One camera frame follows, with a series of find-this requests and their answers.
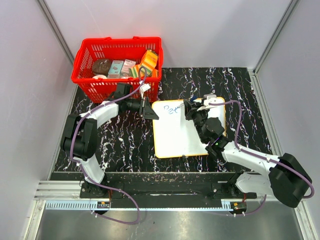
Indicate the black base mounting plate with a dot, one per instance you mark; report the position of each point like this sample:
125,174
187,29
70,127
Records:
165,190

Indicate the white whiteboard with orange frame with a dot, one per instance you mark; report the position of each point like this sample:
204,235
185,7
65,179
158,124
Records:
174,136

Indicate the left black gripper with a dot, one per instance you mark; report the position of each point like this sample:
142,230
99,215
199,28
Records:
147,112

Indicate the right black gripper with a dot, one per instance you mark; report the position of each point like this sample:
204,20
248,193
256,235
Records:
193,107

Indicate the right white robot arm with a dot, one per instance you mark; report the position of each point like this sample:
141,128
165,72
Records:
282,177

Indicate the blue capped whiteboard marker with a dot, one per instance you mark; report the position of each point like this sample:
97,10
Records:
187,103

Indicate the pink white small box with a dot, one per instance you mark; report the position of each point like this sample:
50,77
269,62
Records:
127,64

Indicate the red plastic shopping basket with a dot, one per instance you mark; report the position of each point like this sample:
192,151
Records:
93,49

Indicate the brown round bread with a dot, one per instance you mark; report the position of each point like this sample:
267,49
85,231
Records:
101,66

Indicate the teal small box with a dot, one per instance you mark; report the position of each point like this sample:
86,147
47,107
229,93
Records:
115,69

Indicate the orange juice carton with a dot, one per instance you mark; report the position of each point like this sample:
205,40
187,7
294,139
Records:
149,60

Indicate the white round cup lid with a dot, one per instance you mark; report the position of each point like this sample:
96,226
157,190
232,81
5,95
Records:
99,76

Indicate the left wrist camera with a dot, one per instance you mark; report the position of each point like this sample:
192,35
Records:
144,88

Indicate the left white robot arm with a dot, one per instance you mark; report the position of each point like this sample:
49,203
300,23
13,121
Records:
80,134

